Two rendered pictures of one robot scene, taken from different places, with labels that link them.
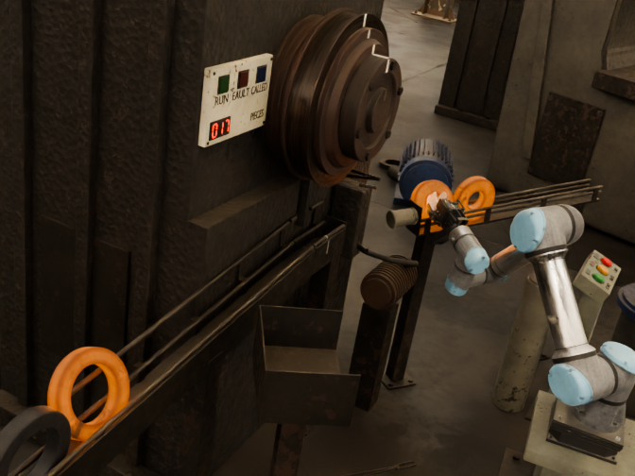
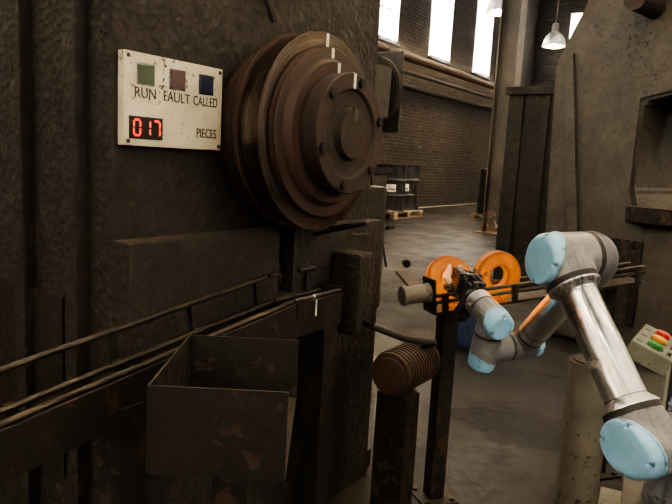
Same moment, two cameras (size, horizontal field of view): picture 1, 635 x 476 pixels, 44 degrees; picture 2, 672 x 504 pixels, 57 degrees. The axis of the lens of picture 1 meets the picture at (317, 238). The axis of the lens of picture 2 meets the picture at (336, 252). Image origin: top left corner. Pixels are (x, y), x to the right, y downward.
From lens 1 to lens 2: 0.92 m
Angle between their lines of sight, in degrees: 19
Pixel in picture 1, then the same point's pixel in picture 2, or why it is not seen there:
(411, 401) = not seen: outside the picture
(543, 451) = not seen: outside the picture
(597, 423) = not seen: outside the picture
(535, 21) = (562, 174)
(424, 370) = (470, 489)
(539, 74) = (573, 219)
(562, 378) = (619, 438)
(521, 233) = (537, 262)
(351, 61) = (309, 70)
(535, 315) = (586, 402)
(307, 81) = (256, 87)
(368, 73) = (329, 80)
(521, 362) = (579, 465)
